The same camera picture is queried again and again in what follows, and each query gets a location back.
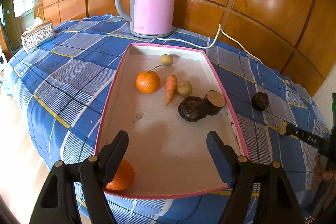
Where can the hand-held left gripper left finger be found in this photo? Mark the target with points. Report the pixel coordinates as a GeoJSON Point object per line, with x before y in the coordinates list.
{"type": "Point", "coordinates": [118, 158]}

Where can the dark tuber cut beige face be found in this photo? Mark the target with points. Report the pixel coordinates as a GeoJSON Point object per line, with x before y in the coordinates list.
{"type": "Point", "coordinates": [214, 100]}

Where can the small tan round fruit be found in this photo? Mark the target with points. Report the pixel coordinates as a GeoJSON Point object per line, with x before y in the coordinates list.
{"type": "Point", "coordinates": [184, 88]}
{"type": "Point", "coordinates": [166, 59]}

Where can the patterned tissue box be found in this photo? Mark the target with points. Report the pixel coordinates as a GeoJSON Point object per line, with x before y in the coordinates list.
{"type": "Point", "coordinates": [38, 36]}

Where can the small beige tuber piece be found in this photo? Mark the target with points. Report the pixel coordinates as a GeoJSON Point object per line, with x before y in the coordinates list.
{"type": "Point", "coordinates": [283, 129]}

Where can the person's right hand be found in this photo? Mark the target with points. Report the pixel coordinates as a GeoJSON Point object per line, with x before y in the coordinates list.
{"type": "Point", "coordinates": [321, 171]}

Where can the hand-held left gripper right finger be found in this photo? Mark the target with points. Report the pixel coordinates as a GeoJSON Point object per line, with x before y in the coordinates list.
{"type": "Point", "coordinates": [219, 158]}

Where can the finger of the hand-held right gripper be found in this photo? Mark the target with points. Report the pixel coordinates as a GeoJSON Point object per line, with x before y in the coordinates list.
{"type": "Point", "coordinates": [304, 136]}

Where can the large dark lumpy tuber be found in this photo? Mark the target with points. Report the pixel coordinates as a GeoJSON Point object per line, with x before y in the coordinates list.
{"type": "Point", "coordinates": [191, 109]}

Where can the small carrot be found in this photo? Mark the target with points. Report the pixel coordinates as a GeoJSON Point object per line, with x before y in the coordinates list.
{"type": "Point", "coordinates": [170, 87]}

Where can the pink shallow box tray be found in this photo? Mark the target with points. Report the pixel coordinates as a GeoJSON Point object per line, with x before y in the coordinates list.
{"type": "Point", "coordinates": [162, 134]}

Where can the blue plaid blanket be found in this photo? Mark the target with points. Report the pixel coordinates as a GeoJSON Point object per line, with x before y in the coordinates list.
{"type": "Point", "coordinates": [78, 77]}

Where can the dark round tuber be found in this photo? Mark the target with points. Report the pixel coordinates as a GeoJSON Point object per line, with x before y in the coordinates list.
{"type": "Point", "coordinates": [260, 101]}

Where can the orange with stem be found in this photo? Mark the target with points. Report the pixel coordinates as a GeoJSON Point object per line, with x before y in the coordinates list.
{"type": "Point", "coordinates": [147, 82]}

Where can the pink electric kettle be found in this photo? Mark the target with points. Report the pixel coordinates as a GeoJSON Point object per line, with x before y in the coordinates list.
{"type": "Point", "coordinates": [152, 3]}

